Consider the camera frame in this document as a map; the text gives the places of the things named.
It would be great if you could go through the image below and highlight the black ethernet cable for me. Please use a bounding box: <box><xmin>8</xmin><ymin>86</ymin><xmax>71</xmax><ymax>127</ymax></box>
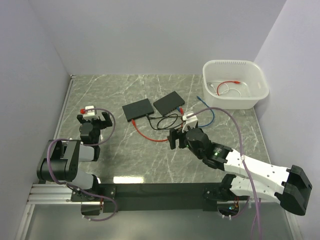
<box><xmin>145</xmin><ymin>113</ymin><xmax>185</xmax><ymax>131</ymax></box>

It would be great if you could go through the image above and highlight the red ethernet cable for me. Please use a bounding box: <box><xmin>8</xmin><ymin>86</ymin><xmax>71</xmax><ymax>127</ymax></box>
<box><xmin>130</xmin><ymin>107</ymin><xmax>185</xmax><ymax>143</ymax></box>

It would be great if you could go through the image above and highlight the blue ethernet cable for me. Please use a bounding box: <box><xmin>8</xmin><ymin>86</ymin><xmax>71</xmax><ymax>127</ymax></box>
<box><xmin>176</xmin><ymin>95</ymin><xmax>216</xmax><ymax>128</ymax></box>

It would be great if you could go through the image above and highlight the black network switch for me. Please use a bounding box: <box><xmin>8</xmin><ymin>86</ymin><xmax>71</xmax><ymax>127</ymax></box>
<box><xmin>153</xmin><ymin>91</ymin><xmax>185</xmax><ymax>117</ymax></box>

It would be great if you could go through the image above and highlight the black box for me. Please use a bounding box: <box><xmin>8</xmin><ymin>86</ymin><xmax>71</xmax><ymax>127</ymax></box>
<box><xmin>122</xmin><ymin>98</ymin><xmax>154</xmax><ymax>122</ymax></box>

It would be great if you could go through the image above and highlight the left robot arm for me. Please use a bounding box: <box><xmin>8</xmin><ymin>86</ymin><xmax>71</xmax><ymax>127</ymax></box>
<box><xmin>36</xmin><ymin>107</ymin><xmax>116</xmax><ymax>201</ymax></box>

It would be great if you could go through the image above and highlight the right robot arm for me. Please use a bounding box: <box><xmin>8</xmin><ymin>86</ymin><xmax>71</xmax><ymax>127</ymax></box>
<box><xmin>167</xmin><ymin>127</ymin><xmax>312</xmax><ymax>216</ymax></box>

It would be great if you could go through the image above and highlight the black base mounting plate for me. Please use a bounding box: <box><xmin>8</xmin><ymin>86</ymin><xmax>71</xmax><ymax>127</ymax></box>
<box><xmin>69</xmin><ymin>183</ymin><xmax>248</xmax><ymax>213</ymax></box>

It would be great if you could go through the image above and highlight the white plastic basin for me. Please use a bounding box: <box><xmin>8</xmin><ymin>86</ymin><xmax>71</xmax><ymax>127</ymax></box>
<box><xmin>202</xmin><ymin>60</ymin><xmax>270</xmax><ymax>110</ymax></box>

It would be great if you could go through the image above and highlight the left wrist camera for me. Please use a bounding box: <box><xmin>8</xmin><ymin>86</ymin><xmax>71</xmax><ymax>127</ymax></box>
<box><xmin>80</xmin><ymin>105</ymin><xmax>98</xmax><ymax>121</ymax></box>

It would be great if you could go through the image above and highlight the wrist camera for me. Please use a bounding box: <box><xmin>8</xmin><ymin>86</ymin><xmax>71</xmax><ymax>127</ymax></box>
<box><xmin>80</xmin><ymin>105</ymin><xmax>98</xmax><ymax>121</ymax></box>
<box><xmin>182</xmin><ymin>111</ymin><xmax>198</xmax><ymax>133</ymax></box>

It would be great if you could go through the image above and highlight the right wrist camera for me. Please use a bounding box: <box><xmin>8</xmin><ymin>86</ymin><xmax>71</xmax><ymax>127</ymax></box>
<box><xmin>182</xmin><ymin>111</ymin><xmax>198</xmax><ymax>133</ymax></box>

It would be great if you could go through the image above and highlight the white cable in basin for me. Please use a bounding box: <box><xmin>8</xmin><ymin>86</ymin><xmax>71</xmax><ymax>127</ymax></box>
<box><xmin>209</xmin><ymin>81</ymin><xmax>251</xmax><ymax>98</ymax></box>

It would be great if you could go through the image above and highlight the red cable in basin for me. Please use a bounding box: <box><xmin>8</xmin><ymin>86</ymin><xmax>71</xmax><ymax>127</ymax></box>
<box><xmin>216</xmin><ymin>80</ymin><xmax>240</xmax><ymax>97</ymax></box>

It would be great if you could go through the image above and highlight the aluminium frame rail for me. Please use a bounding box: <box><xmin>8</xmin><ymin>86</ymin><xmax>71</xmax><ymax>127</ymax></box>
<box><xmin>26</xmin><ymin>182</ymin><xmax>292</xmax><ymax>208</ymax></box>

